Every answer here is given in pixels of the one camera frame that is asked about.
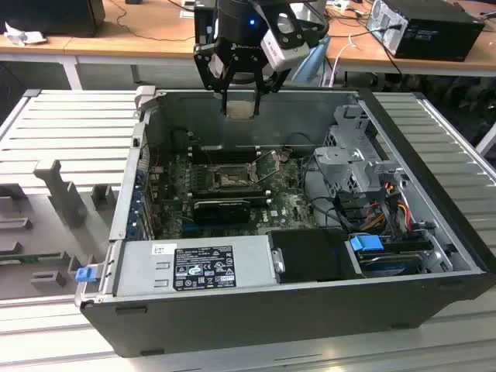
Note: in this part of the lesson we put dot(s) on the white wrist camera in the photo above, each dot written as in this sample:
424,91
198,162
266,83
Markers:
283,50

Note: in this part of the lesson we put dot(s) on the grey parts rack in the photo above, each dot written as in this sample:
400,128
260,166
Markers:
62,193

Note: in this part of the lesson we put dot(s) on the blue card retention clip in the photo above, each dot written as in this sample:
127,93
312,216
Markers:
140,178
137,202
134,226

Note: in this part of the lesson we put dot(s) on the green motherboard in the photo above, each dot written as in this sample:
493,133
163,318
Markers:
286,201

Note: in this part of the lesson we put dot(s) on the black ram slot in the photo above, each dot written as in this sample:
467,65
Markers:
232,198
224,150
224,159
224,190

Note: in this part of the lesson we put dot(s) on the pale blue teach pendant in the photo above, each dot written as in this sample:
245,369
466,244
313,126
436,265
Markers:
314,58

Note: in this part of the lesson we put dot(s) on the wooden desk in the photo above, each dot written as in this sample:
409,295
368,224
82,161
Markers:
360,50
116,42

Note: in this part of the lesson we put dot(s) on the grey power supply unit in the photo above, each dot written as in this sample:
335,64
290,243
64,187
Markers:
135,267

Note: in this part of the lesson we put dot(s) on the black open pc case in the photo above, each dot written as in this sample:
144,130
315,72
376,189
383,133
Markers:
232,329

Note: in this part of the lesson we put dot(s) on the crumpled white paper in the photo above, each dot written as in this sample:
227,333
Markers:
19,36

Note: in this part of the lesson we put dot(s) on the hard disk in blue carrier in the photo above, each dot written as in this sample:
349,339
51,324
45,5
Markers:
366,245

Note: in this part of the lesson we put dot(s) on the grey case corner latch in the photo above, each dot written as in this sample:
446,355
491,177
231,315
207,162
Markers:
144,97

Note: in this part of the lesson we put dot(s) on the blue case latch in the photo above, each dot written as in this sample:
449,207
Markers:
85,275

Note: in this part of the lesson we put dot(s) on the cpu socket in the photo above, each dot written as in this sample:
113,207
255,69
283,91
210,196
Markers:
228,179

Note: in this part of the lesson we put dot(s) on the coin cell battery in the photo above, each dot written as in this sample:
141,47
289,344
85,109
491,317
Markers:
284,156

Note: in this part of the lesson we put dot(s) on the small black computer box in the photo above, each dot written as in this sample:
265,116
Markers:
201,23

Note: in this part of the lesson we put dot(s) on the square cpu chip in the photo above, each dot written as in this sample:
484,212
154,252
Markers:
240,109

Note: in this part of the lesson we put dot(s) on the silver cpu locking lever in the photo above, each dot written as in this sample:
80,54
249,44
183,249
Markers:
264,155
208,157

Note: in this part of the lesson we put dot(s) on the green ram stick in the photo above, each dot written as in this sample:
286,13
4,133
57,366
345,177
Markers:
31,257

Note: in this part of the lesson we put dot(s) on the large black computer case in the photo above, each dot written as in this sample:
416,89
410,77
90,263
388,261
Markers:
50,19

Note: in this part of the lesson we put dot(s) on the black plastic shroud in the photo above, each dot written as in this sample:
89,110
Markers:
310,255

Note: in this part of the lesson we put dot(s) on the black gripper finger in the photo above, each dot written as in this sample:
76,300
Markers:
226,100
258,100

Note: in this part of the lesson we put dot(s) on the grey metal drive cage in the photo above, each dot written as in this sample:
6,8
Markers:
337,159

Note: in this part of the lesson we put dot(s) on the black drive connector block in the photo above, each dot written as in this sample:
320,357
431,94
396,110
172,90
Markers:
348,203

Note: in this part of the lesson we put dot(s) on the black pc tower silver back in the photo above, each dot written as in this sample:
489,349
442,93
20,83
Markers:
438,38

